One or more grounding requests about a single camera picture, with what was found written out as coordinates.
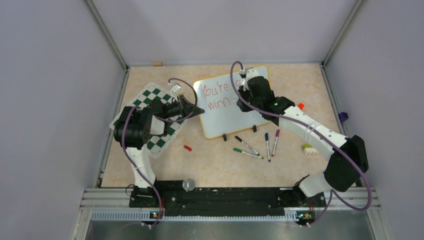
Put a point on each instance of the purple block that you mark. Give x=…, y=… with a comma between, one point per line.
x=343, y=116

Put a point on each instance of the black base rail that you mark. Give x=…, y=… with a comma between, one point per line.
x=221, y=201

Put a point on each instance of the green white toy brick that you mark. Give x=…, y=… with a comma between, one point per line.
x=308, y=149

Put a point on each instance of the blue whiteboard marker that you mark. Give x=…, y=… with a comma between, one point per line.
x=268, y=151

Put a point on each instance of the purple whiteboard marker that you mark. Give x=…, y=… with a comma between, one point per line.
x=277, y=133

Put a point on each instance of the green white chessboard mat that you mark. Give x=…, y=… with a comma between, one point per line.
x=156, y=145

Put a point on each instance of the green whiteboard marker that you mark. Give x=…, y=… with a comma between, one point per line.
x=247, y=153

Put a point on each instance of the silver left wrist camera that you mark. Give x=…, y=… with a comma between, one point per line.
x=175, y=88

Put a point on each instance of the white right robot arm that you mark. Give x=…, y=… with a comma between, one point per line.
x=346, y=156

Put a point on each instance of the small wooden block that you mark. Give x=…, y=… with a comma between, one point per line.
x=157, y=64

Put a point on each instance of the grey round knob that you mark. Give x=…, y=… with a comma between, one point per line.
x=188, y=185

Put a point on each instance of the yellow framed whiteboard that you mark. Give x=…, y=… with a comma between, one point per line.
x=222, y=117

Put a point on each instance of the red marker cap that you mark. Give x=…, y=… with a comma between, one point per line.
x=187, y=148

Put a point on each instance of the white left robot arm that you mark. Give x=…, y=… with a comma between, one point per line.
x=135, y=126

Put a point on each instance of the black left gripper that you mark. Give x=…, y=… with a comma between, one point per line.
x=184, y=106

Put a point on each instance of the black whiteboard marker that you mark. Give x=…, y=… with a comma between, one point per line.
x=247, y=145

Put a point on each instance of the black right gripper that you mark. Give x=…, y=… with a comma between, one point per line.
x=243, y=92

